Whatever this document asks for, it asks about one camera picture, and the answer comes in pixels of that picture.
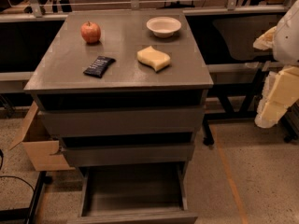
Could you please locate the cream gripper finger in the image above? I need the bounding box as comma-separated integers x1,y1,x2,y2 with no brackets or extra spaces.
255,65,299,128
253,26,277,50

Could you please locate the dark blue rxbar wrapper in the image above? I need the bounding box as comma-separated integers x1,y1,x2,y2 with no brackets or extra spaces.
83,56,115,78

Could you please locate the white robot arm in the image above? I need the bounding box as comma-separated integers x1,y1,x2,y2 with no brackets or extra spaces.
253,0,299,128

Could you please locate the grey drawer cabinet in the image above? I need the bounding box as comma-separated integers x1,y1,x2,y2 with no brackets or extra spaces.
25,10,213,167

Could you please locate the open bottom drawer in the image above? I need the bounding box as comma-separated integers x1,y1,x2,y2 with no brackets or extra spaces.
67,162,197,224

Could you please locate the white bowl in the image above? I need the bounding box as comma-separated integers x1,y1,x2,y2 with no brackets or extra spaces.
147,17,181,38

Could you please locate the yellow sponge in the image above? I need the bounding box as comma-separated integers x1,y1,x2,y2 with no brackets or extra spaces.
137,46,171,72

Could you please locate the red apple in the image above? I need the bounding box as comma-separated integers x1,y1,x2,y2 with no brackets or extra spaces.
80,21,101,44

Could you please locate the cardboard box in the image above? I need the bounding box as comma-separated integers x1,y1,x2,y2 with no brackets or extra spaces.
9,102,74,171

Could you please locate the black table with frame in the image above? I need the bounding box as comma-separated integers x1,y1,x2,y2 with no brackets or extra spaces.
185,10,288,145

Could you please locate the black cable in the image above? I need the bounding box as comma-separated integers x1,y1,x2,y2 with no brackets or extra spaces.
0,148,36,194

